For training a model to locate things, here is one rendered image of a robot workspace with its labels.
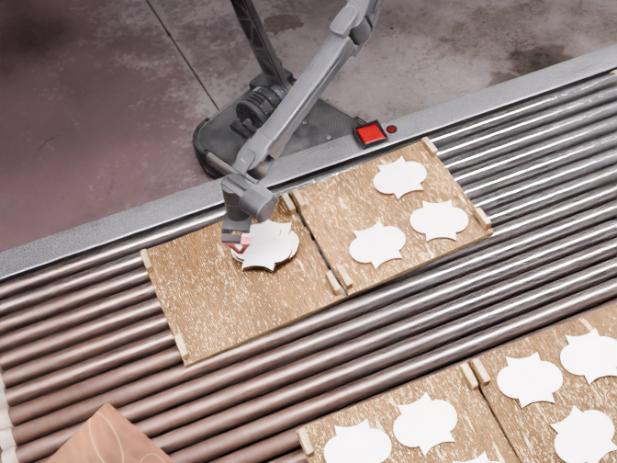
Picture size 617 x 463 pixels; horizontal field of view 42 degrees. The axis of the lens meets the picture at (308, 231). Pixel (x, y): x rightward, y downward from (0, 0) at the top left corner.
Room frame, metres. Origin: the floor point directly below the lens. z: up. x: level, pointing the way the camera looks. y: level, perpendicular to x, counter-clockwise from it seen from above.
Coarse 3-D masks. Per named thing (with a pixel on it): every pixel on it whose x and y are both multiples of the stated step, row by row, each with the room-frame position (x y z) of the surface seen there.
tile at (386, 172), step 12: (384, 168) 1.34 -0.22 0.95; (396, 168) 1.34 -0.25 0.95; (408, 168) 1.34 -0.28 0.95; (420, 168) 1.33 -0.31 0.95; (384, 180) 1.30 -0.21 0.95; (396, 180) 1.30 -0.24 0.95; (408, 180) 1.30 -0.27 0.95; (420, 180) 1.29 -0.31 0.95; (384, 192) 1.26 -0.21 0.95; (396, 192) 1.26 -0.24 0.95; (408, 192) 1.26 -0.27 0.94
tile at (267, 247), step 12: (252, 228) 1.17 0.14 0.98; (252, 240) 1.13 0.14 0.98; (264, 240) 1.13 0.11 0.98; (276, 240) 1.12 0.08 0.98; (252, 252) 1.09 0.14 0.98; (264, 252) 1.09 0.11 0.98; (276, 252) 1.09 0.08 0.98; (288, 252) 1.08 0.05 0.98; (252, 264) 1.06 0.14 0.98; (264, 264) 1.06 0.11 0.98; (276, 264) 1.06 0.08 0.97
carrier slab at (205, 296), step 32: (160, 256) 1.14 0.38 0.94; (192, 256) 1.13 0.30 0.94; (224, 256) 1.12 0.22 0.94; (320, 256) 1.09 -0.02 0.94; (160, 288) 1.04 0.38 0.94; (192, 288) 1.03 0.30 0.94; (224, 288) 1.02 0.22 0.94; (256, 288) 1.01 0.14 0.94; (288, 288) 1.01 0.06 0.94; (320, 288) 1.00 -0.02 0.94; (192, 320) 0.94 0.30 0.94; (224, 320) 0.94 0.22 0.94; (256, 320) 0.93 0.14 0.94; (288, 320) 0.92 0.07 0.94; (192, 352) 0.86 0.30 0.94
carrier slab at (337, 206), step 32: (384, 160) 1.38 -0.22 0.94; (416, 160) 1.37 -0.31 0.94; (320, 192) 1.29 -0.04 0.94; (352, 192) 1.28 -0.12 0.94; (416, 192) 1.26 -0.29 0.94; (448, 192) 1.25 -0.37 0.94; (320, 224) 1.19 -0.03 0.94; (352, 224) 1.18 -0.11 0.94; (384, 224) 1.17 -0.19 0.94; (480, 224) 1.14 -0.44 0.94; (416, 256) 1.06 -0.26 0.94; (352, 288) 0.99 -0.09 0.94
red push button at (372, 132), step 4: (372, 124) 1.52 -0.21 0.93; (364, 128) 1.51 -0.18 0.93; (368, 128) 1.51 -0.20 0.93; (372, 128) 1.51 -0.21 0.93; (376, 128) 1.51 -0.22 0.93; (360, 132) 1.49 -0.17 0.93; (364, 132) 1.49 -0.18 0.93; (368, 132) 1.49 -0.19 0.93; (372, 132) 1.49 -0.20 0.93; (376, 132) 1.49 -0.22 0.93; (380, 132) 1.49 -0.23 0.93; (360, 136) 1.48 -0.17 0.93; (364, 136) 1.48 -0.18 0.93; (368, 136) 1.48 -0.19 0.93; (372, 136) 1.48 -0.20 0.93; (376, 136) 1.48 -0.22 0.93; (380, 136) 1.47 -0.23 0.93; (364, 140) 1.47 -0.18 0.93; (368, 140) 1.46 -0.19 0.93; (372, 140) 1.46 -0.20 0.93
